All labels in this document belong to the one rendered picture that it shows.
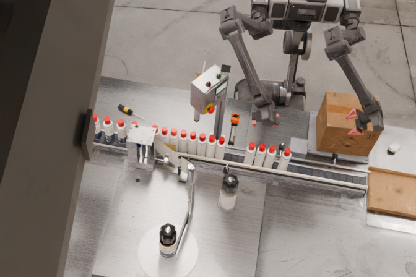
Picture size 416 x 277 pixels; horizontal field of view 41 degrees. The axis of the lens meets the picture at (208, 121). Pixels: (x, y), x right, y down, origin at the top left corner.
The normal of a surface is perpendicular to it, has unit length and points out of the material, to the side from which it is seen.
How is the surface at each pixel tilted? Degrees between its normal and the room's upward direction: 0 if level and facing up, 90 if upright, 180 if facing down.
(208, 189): 0
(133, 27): 0
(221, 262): 0
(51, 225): 55
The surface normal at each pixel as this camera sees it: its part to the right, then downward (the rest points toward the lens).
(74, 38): 0.85, -0.26
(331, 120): 0.06, -0.55
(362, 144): -0.10, 0.83
